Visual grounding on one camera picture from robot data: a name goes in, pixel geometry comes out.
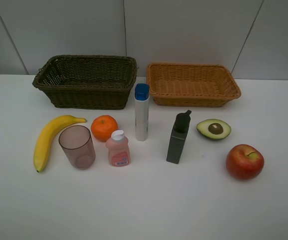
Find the yellow banana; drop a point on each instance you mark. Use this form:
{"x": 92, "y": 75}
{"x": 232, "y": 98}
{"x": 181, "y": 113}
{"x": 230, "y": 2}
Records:
{"x": 46, "y": 137}

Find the orange wicker basket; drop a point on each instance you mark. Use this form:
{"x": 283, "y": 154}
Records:
{"x": 193, "y": 85}

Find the halved avocado with pit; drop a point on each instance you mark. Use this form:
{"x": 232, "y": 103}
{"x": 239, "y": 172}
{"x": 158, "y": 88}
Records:
{"x": 214, "y": 129}

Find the pink soap bottle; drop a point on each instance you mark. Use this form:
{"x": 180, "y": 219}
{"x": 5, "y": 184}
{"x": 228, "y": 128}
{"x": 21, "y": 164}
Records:
{"x": 118, "y": 149}

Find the orange mandarin fruit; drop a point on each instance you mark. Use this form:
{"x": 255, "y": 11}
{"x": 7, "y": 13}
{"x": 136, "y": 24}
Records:
{"x": 103, "y": 126}

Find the translucent pink plastic cup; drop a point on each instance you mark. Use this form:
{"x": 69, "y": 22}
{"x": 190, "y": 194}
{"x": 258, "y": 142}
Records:
{"x": 77, "y": 144}

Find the red apple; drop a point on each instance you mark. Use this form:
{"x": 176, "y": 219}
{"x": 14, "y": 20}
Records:
{"x": 244, "y": 162}

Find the dark green rectangular bottle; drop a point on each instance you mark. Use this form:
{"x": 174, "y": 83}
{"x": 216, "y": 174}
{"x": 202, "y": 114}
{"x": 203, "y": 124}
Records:
{"x": 178, "y": 137}

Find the white bottle with blue cap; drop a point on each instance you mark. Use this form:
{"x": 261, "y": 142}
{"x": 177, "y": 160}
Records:
{"x": 141, "y": 97}

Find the dark brown wicker basket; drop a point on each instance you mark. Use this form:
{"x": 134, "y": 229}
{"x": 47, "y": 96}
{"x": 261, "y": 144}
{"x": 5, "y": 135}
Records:
{"x": 87, "y": 81}

